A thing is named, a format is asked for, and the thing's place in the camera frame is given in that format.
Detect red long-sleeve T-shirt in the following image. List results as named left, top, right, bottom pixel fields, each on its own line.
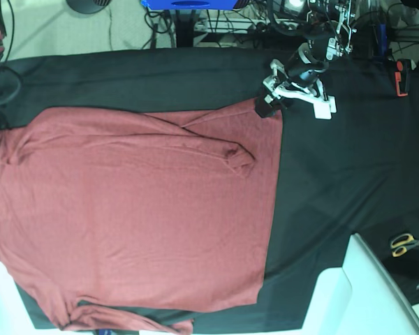
left=0, top=100, right=283, bottom=331

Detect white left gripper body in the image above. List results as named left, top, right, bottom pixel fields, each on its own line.
left=263, top=43, right=329, bottom=105

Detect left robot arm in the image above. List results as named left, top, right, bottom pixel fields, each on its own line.
left=255, top=1, right=356, bottom=119

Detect black table leg post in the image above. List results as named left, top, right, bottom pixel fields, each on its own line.
left=173, top=10, right=199, bottom=48

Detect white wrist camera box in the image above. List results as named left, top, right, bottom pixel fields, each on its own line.
left=314, top=96, right=337, bottom=120

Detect black round stand base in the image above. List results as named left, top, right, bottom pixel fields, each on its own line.
left=66, top=0, right=112, bottom=15

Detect blue clamp handle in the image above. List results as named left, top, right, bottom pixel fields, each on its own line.
left=373, top=24, right=387, bottom=62

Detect white power strip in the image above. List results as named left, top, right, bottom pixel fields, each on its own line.
left=195, top=17, right=301, bottom=36

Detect white foam block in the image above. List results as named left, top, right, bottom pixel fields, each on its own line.
left=301, top=234, right=419, bottom=335

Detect orange and black clamp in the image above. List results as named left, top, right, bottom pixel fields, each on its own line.
left=395, top=59, right=412, bottom=97

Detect yellow-handled scissors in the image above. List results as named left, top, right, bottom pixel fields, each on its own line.
left=390, top=233, right=419, bottom=258

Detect blue plastic box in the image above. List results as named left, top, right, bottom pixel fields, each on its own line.
left=140, top=0, right=238, bottom=10

